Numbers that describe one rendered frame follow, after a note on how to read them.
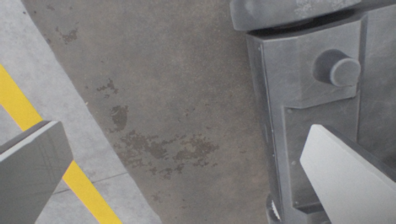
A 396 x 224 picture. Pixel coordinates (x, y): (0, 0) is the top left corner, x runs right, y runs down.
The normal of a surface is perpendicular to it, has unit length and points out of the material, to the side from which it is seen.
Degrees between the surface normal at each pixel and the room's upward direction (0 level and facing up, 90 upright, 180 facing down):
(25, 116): 0
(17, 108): 0
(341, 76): 0
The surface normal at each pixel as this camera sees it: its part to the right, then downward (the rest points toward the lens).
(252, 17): -0.78, 0.47
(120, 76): 0.01, 0.44
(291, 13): -0.38, 0.52
